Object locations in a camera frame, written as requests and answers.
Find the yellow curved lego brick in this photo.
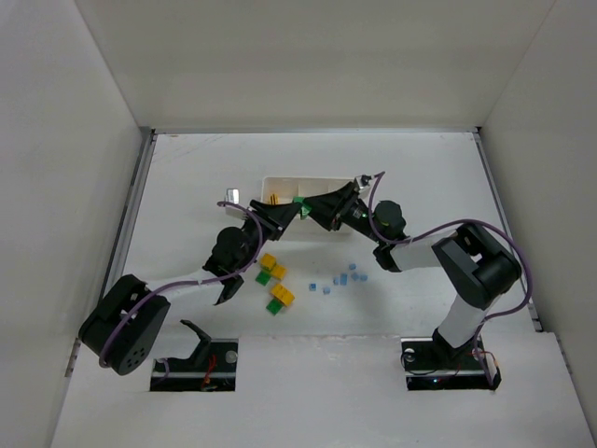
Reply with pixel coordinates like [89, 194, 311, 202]
[270, 284, 295, 307]

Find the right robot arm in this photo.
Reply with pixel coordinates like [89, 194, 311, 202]
[302, 182, 526, 362]

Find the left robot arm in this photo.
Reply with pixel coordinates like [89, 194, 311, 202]
[78, 200, 302, 376]

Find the white divided plastic container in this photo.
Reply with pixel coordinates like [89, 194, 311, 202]
[260, 176, 354, 241]

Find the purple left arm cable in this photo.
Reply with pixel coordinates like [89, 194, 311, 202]
[97, 200, 265, 370]

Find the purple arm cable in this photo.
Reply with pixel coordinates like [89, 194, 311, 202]
[368, 171, 534, 323]
[97, 200, 265, 370]

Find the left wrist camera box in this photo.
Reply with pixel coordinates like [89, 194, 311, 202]
[225, 189, 240, 204]

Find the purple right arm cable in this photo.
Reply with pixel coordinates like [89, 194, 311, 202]
[368, 171, 534, 323]

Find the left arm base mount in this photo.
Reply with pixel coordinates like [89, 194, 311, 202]
[149, 319, 239, 393]

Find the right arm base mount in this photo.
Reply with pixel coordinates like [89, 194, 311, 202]
[400, 338, 502, 391]

